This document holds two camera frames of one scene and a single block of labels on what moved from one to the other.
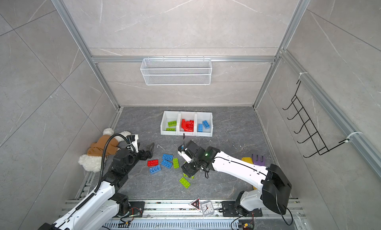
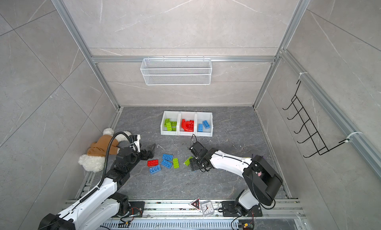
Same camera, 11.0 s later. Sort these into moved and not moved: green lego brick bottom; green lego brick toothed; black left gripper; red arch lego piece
Moved: green lego brick toothed; green lego brick bottom
Not moved: red arch lego piece; black left gripper
